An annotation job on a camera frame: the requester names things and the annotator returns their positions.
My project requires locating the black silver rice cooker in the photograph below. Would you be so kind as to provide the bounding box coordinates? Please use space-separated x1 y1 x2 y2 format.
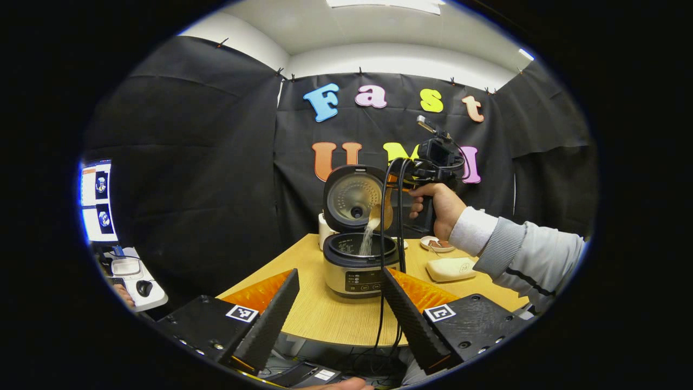
322 165 401 299

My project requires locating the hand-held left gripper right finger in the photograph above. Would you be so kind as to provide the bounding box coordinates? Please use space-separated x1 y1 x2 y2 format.
381 267 534 375

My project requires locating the black backdrop cloth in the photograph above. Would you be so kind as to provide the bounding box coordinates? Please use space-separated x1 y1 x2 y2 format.
81 35 599 304

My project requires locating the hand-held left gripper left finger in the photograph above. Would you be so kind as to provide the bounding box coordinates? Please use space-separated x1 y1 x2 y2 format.
154 268 301 374

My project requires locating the black cable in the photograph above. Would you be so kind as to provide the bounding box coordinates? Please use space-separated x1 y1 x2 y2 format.
372 157 398 353
390 158 408 347

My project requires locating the large ceiling light panel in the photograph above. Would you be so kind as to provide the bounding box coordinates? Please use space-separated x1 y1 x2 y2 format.
326 0 444 15

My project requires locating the white side desk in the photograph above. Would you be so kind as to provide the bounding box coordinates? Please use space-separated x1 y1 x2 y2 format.
100 246 168 312

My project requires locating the black box with white label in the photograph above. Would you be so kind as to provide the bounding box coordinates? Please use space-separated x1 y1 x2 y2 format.
276 360 342 388

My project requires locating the white round plate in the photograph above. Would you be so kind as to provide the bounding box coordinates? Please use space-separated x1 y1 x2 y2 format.
421 235 455 253

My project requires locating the computer monitor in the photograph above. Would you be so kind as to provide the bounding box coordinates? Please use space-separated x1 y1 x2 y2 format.
80 158 120 244

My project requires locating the small white rice portion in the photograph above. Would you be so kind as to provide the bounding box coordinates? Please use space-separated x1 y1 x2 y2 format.
359 217 381 256

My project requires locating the white flat desk device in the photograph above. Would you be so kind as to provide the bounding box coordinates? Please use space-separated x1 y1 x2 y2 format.
111 257 142 277

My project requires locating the white toaster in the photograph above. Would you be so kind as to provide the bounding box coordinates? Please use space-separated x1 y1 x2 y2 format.
318 212 334 251

